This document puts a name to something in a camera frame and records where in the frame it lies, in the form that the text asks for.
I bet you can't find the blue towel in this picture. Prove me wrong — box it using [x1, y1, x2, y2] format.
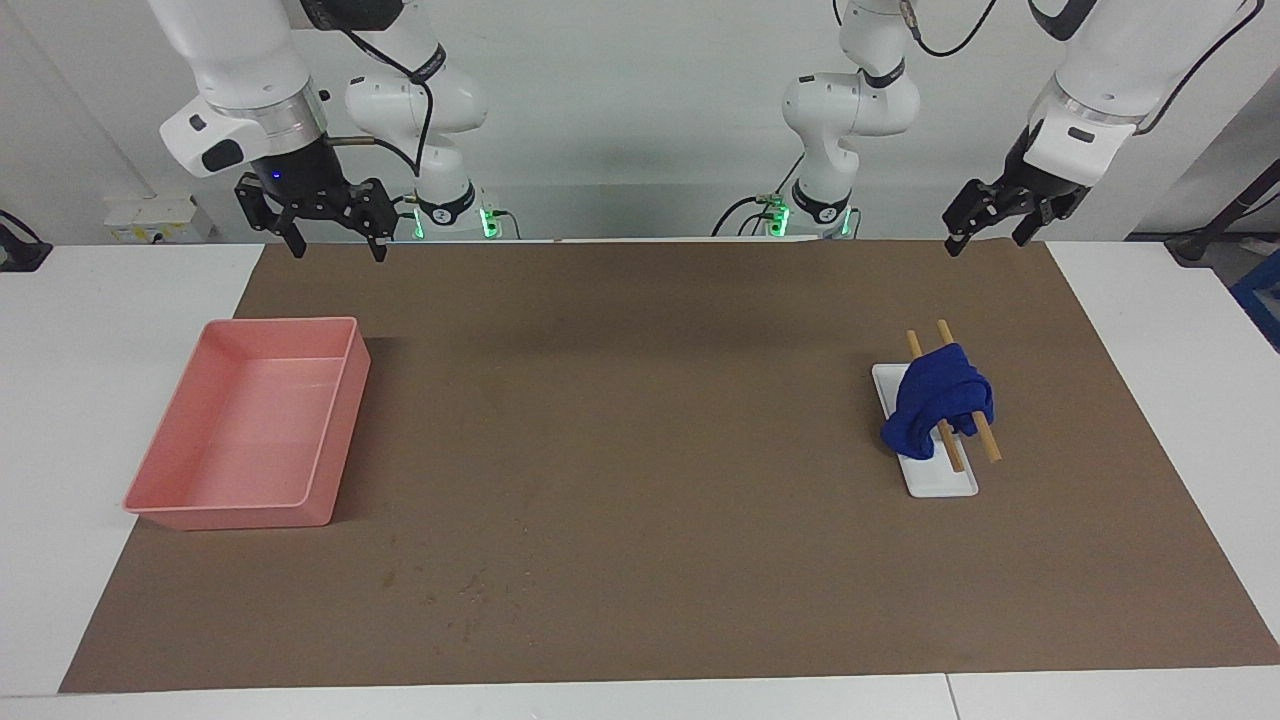
[880, 343, 996, 463]

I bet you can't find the black stand leg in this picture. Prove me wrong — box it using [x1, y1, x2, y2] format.
[1165, 158, 1280, 267]

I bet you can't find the wooden rack rod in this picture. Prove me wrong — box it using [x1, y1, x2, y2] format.
[907, 330, 967, 473]
[936, 319, 1003, 463]

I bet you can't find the pink plastic bin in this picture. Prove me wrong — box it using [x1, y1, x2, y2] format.
[123, 317, 372, 531]

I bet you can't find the blue crate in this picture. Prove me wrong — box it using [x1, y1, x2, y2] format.
[1230, 250, 1280, 353]

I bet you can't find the brown table mat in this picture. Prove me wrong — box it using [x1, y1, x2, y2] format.
[58, 238, 1280, 694]

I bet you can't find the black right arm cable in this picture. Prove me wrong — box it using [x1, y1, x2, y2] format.
[325, 0, 437, 179]

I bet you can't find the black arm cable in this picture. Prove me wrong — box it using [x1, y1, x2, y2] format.
[895, 0, 1266, 136]
[325, 0, 437, 179]

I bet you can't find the white wall socket box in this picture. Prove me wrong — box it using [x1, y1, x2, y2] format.
[105, 197, 213, 244]

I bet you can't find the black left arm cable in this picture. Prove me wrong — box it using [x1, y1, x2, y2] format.
[895, 0, 1266, 136]

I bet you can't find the black base cable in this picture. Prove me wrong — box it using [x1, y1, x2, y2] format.
[712, 150, 807, 238]

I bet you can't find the black clamp with cable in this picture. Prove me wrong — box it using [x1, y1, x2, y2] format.
[0, 210, 53, 273]

